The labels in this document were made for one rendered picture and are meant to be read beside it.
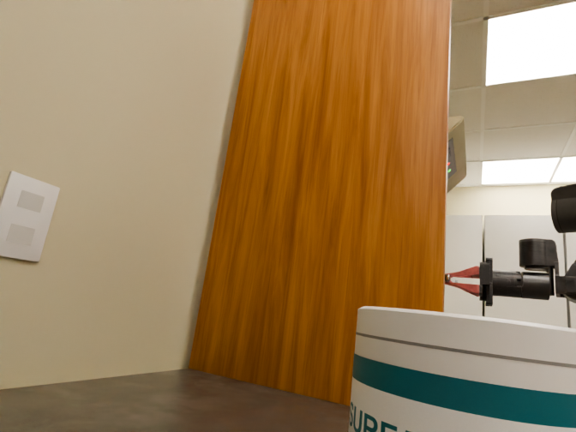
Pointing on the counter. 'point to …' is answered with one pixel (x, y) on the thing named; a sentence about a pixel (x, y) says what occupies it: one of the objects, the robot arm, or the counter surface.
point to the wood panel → (327, 189)
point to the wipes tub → (460, 374)
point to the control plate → (451, 159)
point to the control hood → (456, 129)
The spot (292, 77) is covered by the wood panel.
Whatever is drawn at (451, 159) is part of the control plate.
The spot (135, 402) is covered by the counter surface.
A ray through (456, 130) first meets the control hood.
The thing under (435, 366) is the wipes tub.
